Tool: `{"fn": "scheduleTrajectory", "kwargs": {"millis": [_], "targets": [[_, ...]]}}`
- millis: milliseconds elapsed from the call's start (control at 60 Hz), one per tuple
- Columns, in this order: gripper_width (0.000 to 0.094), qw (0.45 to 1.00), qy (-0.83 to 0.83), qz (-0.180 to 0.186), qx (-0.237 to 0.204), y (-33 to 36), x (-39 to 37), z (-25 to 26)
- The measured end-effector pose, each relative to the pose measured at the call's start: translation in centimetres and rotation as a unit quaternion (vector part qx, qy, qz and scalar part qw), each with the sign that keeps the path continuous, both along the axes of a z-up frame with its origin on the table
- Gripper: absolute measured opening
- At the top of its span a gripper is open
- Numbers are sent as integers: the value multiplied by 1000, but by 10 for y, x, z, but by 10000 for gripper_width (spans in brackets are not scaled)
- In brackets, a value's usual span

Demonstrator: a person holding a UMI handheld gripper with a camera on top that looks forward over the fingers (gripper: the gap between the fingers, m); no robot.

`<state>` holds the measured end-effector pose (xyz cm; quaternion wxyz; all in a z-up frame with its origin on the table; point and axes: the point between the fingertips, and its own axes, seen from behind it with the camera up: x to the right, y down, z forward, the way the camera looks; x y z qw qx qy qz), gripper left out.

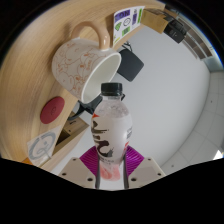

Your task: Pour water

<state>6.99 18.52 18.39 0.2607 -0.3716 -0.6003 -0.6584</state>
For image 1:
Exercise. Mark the black visitor chair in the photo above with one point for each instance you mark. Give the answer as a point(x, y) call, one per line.
point(131, 65)

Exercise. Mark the white patterned mug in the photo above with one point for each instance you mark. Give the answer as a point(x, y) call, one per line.
point(80, 63)

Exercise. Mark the black box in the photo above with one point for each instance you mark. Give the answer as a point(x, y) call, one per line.
point(175, 31)

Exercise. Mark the flat round red coaster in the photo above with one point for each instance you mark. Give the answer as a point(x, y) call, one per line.
point(52, 110)

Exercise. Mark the wooden shelf unit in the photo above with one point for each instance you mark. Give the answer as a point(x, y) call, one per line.
point(200, 41)

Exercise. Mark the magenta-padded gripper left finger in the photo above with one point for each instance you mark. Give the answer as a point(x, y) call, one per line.
point(75, 170)

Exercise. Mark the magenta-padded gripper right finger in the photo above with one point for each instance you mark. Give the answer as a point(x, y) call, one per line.
point(148, 170)

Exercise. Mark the wooden side desk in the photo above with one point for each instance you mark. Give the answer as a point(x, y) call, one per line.
point(71, 131)

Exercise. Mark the clear drink bottle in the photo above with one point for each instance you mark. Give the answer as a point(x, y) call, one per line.
point(111, 130)

